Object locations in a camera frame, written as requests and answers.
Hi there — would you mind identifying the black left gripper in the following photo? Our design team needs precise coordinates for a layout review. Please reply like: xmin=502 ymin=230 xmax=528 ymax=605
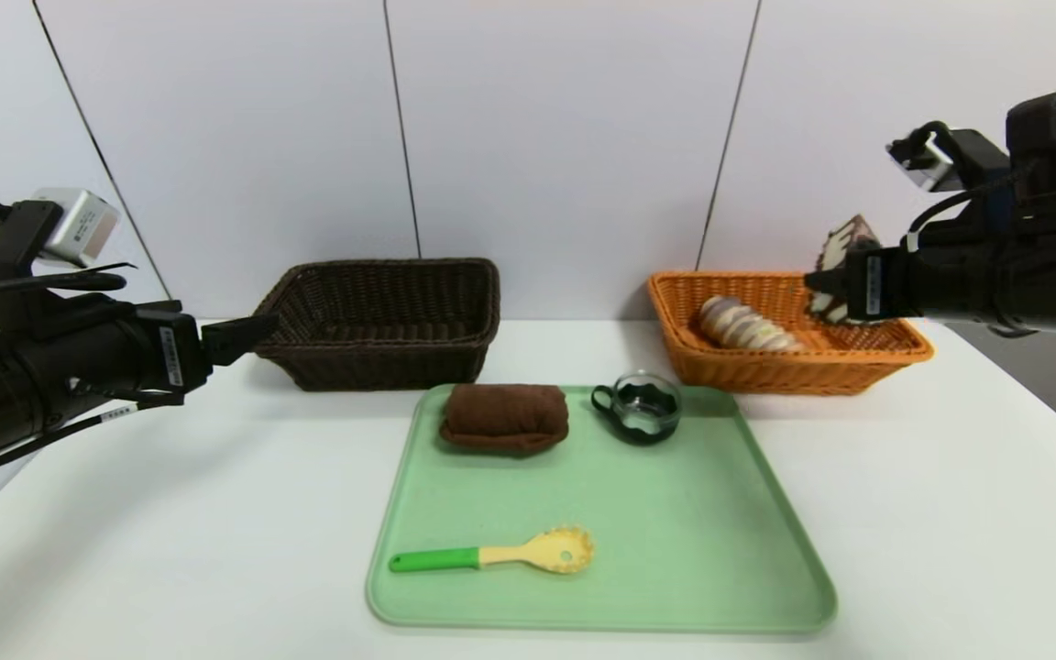
xmin=24 ymin=306 xmax=280 ymax=423

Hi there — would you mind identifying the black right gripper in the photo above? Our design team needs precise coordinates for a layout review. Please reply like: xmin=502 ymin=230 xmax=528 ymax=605
xmin=804 ymin=246 xmax=993 ymax=322

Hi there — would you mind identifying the chocolate blueberry cake slice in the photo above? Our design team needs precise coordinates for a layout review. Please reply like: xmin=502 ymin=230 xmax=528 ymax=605
xmin=808 ymin=214 xmax=885 ymax=327

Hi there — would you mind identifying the striped twisted bread loaf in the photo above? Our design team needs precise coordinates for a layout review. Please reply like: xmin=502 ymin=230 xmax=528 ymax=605
xmin=698 ymin=295 xmax=804 ymax=352

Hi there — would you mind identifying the glass cup with black sleeve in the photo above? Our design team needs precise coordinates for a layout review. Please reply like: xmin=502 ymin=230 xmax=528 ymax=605
xmin=590 ymin=370 xmax=683 ymax=447

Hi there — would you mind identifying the yellow pasta spoon green handle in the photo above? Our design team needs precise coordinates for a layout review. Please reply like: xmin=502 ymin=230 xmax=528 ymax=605
xmin=389 ymin=523 xmax=596 ymax=575

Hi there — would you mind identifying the orange wicker basket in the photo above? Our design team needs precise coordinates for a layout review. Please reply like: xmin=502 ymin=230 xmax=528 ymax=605
xmin=645 ymin=270 xmax=935 ymax=397

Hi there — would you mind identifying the dark brown wicker basket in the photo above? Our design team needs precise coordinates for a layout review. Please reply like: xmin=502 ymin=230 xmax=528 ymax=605
xmin=253 ymin=258 xmax=501 ymax=393

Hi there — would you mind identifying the brown folded towel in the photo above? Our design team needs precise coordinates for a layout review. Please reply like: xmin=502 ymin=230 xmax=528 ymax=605
xmin=439 ymin=383 xmax=571 ymax=456

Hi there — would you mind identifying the light green plastic tray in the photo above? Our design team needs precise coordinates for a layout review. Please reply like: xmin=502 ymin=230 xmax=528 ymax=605
xmin=366 ymin=383 xmax=838 ymax=633

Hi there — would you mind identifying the black right camera cable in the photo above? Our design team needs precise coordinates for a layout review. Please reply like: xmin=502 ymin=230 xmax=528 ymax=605
xmin=904 ymin=160 xmax=1042 ymax=259

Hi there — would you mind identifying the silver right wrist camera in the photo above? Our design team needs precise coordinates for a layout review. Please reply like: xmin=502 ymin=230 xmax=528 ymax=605
xmin=887 ymin=126 xmax=1010 ymax=195

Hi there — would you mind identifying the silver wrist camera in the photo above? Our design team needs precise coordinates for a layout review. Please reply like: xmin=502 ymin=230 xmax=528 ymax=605
xmin=887 ymin=126 xmax=1010 ymax=195
xmin=31 ymin=188 xmax=121 ymax=270

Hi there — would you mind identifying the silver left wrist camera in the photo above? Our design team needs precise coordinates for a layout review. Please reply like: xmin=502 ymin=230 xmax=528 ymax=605
xmin=31 ymin=188 xmax=121 ymax=270

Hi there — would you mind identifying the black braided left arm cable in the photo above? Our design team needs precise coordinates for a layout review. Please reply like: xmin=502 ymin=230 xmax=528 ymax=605
xmin=0 ymin=394 xmax=185 ymax=507

